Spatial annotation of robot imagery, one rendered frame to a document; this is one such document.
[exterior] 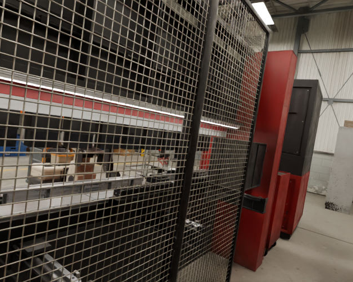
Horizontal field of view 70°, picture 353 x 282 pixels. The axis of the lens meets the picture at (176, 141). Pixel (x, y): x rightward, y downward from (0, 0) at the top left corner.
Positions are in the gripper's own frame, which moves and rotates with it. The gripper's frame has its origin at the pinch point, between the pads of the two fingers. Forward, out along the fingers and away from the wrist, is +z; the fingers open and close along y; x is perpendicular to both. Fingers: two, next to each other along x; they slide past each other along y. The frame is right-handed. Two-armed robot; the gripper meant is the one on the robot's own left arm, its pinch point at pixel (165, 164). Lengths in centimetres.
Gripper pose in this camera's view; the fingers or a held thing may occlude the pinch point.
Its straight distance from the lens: 228.8
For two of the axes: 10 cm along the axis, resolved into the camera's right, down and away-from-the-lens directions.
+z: 2.5, 9.4, -2.2
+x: -7.7, 3.4, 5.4
